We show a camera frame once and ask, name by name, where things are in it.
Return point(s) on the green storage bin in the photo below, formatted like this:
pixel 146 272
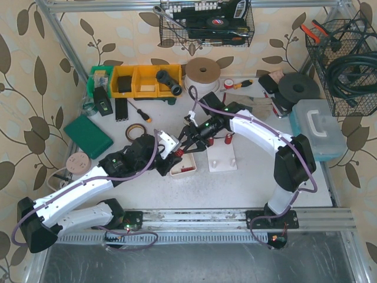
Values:
pixel 100 76

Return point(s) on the black wire basket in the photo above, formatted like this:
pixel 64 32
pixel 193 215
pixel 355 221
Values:
pixel 346 66
pixel 205 23

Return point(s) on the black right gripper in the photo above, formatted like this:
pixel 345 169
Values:
pixel 191 133

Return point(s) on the clear teal toolbox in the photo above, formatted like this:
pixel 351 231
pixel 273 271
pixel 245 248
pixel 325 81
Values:
pixel 313 119

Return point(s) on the hammer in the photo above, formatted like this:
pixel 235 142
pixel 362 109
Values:
pixel 65 179

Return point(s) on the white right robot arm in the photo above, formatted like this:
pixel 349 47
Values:
pixel 294 160

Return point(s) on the black rubber disc spool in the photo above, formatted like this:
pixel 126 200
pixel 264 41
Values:
pixel 294 87

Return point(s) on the black sanding block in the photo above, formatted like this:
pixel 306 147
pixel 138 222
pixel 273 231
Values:
pixel 269 85

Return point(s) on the black yellow handled screwdriver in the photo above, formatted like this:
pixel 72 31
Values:
pixel 143 115

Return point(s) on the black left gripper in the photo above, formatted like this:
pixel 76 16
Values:
pixel 164 165

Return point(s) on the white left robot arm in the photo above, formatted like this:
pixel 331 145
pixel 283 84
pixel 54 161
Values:
pixel 44 220

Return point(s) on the red white tape roll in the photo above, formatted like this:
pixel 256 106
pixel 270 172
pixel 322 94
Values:
pixel 228 83

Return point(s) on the black green battery box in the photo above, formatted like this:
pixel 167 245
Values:
pixel 102 101

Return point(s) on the yellow black small screwdriver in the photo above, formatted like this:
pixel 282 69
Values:
pixel 243 84

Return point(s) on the black aluminium extrusion profile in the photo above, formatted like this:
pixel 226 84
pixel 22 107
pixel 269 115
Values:
pixel 121 109

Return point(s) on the black box in bin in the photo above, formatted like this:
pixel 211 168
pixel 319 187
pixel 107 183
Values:
pixel 124 84

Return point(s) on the white cable spool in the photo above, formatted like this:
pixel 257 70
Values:
pixel 203 74

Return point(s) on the black wire basket right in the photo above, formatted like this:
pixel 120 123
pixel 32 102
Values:
pixel 346 66

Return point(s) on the orange handled pliers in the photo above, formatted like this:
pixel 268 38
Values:
pixel 317 28

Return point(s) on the round beige power socket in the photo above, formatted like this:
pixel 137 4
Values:
pixel 78 163

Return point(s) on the black wire basket centre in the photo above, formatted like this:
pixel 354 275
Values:
pixel 205 23

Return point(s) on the white peg base plate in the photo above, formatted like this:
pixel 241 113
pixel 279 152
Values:
pixel 221 157

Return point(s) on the black pipe fitting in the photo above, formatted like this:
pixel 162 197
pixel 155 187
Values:
pixel 164 78

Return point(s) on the white parts tray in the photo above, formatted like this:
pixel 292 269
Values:
pixel 187 161

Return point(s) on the brown tape roll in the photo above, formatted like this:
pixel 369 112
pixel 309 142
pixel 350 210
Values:
pixel 135 131

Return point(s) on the red handled tool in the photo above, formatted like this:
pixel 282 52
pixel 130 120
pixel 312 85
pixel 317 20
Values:
pixel 277 109

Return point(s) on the clear glass jar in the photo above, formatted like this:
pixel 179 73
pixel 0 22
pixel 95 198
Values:
pixel 88 107

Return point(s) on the yellow storage bin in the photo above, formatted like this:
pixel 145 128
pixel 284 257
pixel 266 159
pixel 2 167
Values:
pixel 144 83

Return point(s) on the beige work glove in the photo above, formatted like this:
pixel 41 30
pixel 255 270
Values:
pixel 260 107

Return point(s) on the black electrical tape roll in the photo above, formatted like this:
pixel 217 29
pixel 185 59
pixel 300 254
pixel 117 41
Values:
pixel 217 23

